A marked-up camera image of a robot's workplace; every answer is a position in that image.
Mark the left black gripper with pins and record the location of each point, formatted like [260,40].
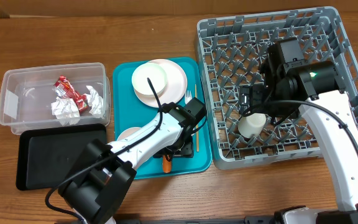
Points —
[188,150]

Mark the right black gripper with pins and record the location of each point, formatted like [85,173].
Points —
[259,93]

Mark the orange carrot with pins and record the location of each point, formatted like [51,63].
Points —
[166,164]

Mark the white plastic cup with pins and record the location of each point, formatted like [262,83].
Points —
[251,126]

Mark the bowl with nuts and crumbs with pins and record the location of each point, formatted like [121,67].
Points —
[127,133]

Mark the white napkin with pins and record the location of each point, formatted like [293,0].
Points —
[66,111]
[95,102]

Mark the red snack wrapper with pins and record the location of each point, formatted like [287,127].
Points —
[64,89]

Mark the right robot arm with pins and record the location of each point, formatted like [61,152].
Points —
[315,91]

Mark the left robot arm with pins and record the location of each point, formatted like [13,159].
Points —
[100,178]

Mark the grey dishwasher rack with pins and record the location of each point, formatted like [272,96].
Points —
[230,51]

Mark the white plastic fork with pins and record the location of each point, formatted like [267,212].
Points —
[188,96]

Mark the large white plate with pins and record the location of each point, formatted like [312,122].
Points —
[175,88]

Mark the wooden chopstick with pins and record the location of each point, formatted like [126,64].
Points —
[197,134]

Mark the teal serving tray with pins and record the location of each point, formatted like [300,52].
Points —
[130,112]

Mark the small white plate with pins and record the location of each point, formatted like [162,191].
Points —
[152,71]

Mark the black plastic tray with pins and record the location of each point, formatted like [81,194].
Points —
[46,155]

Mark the clear plastic storage bin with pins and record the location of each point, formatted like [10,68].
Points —
[27,94]

